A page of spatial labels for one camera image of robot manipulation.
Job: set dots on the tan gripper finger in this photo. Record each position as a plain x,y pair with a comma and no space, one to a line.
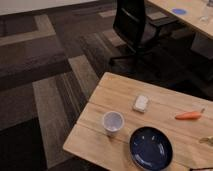
208,140

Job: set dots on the white sponge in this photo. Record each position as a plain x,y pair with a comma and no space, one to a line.
141,103

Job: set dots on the orange carrot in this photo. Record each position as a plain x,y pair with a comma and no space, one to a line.
194,115

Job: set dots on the dark blue plate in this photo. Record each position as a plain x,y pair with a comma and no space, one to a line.
150,149

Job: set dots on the white paper cup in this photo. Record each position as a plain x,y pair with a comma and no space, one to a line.
112,122

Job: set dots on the clear drinking glass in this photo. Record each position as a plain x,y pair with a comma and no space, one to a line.
207,11

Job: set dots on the wooden background desk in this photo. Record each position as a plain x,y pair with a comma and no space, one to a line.
191,18

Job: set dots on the blue round coaster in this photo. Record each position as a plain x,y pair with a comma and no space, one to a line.
179,11

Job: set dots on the black office chair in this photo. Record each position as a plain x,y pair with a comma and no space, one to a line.
141,33

